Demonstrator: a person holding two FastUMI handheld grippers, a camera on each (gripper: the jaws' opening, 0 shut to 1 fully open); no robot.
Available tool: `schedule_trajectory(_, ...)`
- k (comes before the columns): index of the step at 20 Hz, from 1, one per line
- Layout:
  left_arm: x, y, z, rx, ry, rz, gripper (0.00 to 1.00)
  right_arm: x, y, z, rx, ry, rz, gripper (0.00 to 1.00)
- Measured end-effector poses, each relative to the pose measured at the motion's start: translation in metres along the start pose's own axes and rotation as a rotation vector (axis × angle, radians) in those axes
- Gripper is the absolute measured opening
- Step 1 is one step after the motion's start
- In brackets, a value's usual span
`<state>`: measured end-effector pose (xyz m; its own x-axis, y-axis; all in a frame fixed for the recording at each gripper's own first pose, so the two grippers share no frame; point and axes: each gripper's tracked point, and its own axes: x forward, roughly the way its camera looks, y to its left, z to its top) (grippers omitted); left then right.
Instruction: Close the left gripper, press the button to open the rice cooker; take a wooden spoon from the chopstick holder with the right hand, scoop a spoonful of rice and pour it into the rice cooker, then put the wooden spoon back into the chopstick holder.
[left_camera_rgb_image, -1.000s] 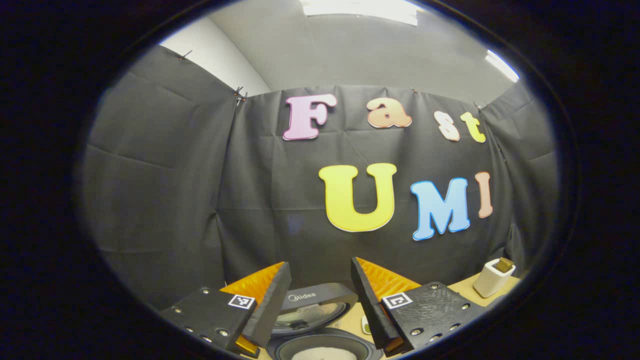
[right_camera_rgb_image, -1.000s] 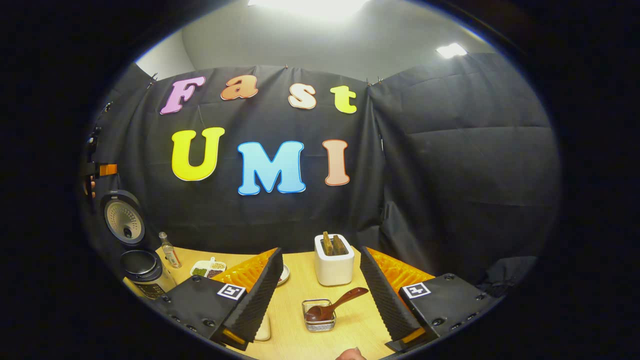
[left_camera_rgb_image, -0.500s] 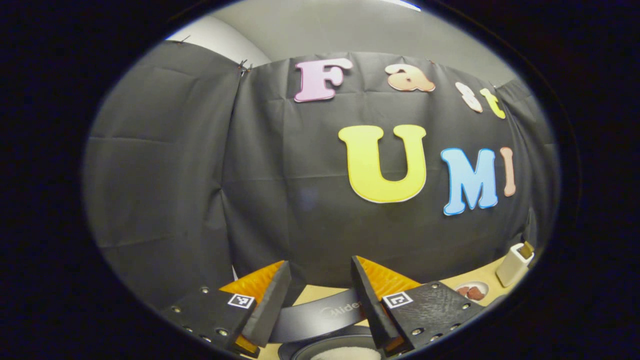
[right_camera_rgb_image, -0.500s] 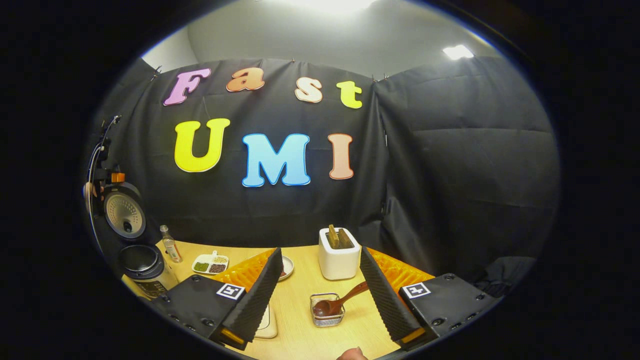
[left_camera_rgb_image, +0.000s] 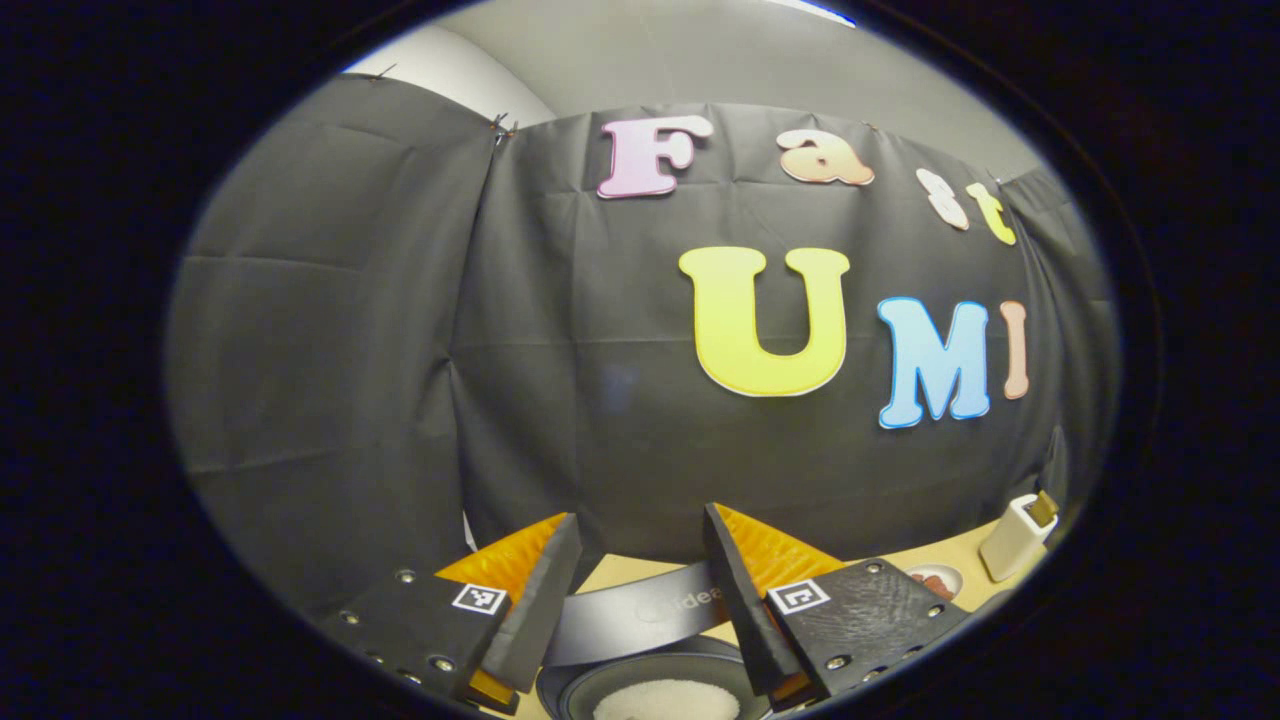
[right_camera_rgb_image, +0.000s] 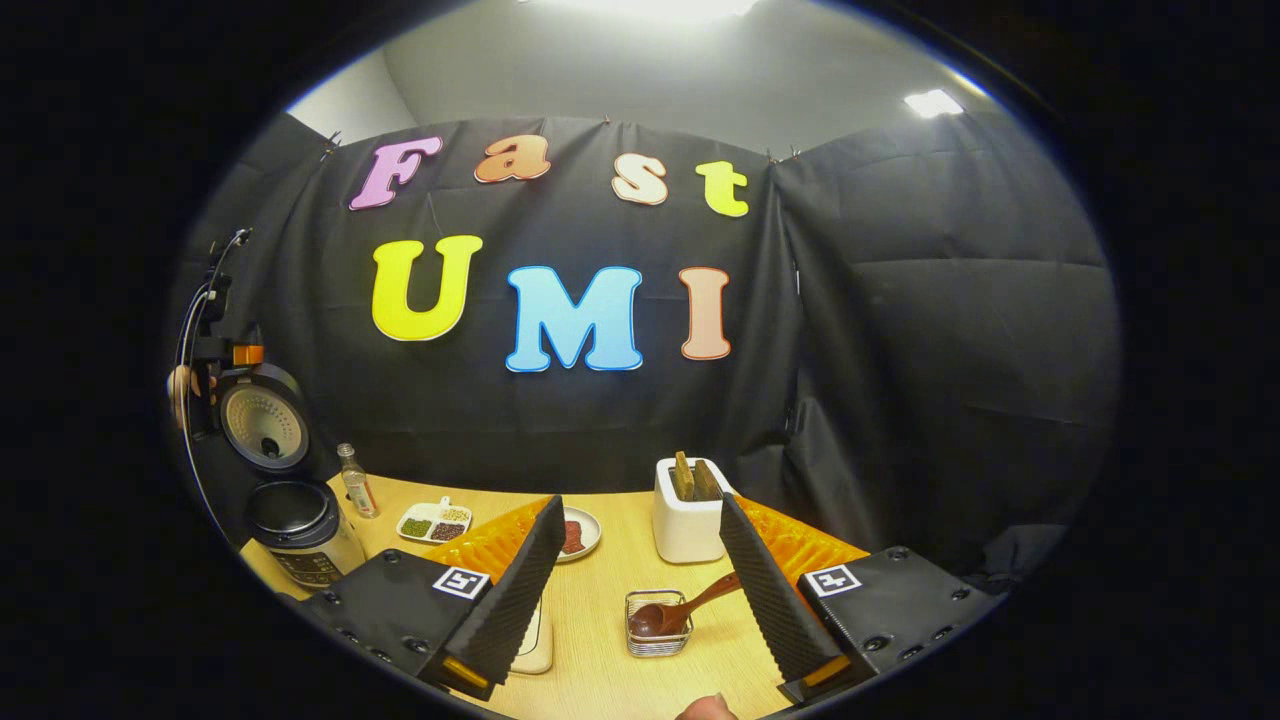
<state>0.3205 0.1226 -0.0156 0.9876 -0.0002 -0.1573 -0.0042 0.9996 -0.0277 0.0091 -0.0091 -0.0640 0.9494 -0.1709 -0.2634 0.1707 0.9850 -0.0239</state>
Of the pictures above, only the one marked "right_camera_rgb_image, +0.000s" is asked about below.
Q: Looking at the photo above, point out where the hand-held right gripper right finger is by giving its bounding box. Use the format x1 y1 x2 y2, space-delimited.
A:
718 492 1004 706

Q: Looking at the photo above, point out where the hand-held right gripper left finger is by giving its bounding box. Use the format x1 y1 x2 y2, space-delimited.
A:
300 495 567 701

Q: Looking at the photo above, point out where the brown wooden spoon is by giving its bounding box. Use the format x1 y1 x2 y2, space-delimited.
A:
628 570 743 639

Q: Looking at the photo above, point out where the metal wire chopstick holder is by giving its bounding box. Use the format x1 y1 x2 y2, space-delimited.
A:
625 589 696 658

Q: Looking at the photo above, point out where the dark grey rice cooker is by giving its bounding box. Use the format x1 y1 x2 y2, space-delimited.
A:
215 362 369 591

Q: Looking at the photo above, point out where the white round plate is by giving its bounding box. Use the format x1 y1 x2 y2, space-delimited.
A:
560 506 603 564

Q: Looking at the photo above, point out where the white toaster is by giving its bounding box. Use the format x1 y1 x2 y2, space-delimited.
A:
652 457 736 564

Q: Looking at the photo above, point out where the white divided bean dish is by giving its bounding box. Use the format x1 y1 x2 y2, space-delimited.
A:
396 496 474 546

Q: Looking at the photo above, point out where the small glass bottle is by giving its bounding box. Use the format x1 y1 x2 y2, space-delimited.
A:
336 443 379 519

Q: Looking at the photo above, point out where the small ceiling light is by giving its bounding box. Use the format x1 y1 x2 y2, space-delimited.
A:
903 88 966 119

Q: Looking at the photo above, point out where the large ceiling light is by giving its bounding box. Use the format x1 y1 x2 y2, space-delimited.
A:
520 0 761 21

